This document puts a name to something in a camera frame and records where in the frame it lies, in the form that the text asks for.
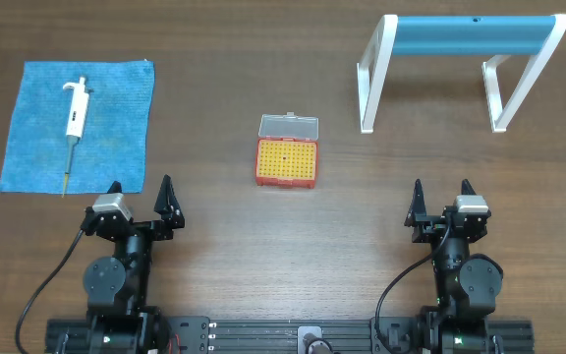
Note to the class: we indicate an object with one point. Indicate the blue cloth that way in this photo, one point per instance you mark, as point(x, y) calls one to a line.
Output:
point(116, 128)

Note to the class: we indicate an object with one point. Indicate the white pipette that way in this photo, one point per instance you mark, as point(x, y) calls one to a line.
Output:
point(77, 113)

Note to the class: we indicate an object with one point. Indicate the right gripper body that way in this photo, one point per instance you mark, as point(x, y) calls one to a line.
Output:
point(462, 223)

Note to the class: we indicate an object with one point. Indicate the white and blue stand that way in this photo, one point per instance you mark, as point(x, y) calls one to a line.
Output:
point(440, 34)

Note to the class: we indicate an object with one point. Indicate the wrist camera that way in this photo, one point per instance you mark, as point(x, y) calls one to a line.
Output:
point(112, 205)
point(470, 203)

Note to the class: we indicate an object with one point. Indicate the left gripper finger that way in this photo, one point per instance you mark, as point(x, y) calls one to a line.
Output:
point(114, 188)
point(167, 201)

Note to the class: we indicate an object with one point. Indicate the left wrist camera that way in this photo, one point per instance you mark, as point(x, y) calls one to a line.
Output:
point(112, 205)

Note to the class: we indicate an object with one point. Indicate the red and yellow tip box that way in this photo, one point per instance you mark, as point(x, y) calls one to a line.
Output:
point(286, 162)

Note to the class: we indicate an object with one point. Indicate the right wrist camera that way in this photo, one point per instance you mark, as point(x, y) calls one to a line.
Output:
point(470, 203)

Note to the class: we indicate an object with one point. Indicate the mounting rail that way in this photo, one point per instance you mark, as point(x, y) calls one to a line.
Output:
point(263, 334)

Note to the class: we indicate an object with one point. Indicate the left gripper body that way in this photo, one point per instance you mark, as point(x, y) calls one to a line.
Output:
point(116, 226)

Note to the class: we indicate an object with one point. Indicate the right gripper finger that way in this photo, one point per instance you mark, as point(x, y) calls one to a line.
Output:
point(468, 188)
point(416, 204)

